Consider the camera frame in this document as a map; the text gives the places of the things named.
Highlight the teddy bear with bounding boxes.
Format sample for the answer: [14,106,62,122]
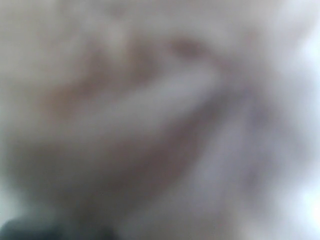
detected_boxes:
[0,0,320,240]

